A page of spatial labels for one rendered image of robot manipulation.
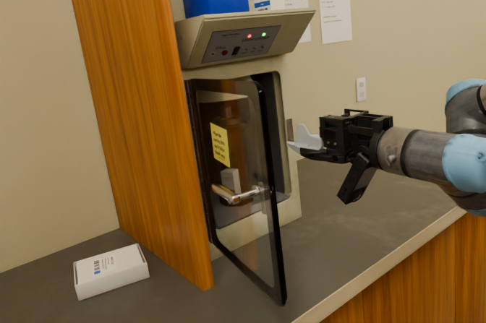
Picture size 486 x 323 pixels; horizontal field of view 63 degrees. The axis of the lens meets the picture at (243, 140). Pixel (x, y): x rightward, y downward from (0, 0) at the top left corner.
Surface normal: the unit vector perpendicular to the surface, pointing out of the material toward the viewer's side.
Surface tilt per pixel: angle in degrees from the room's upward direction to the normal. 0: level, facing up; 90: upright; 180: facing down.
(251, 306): 0
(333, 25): 90
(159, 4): 90
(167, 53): 90
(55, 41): 90
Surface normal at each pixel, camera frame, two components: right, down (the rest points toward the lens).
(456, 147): -0.59, -0.56
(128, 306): -0.12, -0.96
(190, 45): -0.78, 0.24
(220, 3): 0.62, 0.11
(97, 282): 0.41, 0.17
